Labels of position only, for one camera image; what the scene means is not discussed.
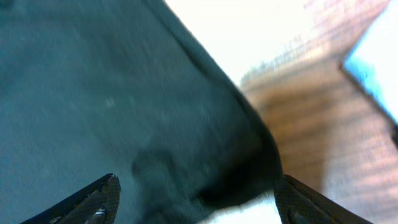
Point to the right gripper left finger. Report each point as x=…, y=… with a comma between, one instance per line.
x=97, y=203

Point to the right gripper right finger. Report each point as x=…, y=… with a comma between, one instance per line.
x=297, y=203

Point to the black Sydrogen garment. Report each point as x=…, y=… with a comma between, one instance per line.
x=96, y=87

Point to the black garment under blue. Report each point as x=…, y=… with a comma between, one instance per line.
x=379, y=82

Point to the light blue garment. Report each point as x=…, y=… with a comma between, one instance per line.
x=379, y=42

